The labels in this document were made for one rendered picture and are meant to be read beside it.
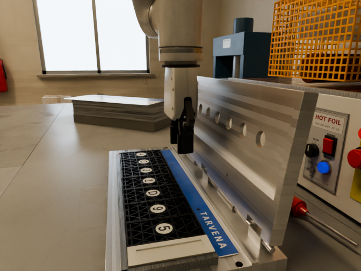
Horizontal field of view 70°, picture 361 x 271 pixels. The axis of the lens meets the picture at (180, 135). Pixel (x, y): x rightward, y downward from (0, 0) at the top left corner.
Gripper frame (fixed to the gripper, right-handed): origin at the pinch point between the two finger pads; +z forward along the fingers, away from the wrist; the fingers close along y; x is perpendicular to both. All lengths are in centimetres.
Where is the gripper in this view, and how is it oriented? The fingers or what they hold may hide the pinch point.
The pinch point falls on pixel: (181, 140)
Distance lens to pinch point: 54.4
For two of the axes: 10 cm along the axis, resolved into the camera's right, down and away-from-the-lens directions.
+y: 2.5, 2.6, -9.3
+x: 9.7, -0.7, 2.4
